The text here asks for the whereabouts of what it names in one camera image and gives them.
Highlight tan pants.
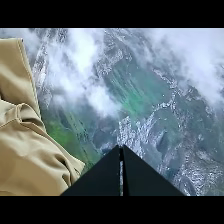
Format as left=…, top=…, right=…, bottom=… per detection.
left=0, top=37, right=86, bottom=197

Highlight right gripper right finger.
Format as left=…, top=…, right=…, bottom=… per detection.
left=122, top=144, right=186, bottom=197

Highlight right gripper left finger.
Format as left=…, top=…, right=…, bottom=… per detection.
left=60, top=144, right=121, bottom=197

